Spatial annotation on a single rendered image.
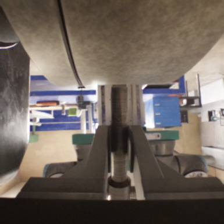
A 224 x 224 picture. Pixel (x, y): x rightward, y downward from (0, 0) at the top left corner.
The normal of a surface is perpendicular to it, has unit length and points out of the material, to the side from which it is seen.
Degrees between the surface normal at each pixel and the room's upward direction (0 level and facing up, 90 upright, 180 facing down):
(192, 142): 90
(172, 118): 90
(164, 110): 90
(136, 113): 90
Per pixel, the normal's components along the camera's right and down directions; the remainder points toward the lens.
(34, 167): 0.07, -0.11
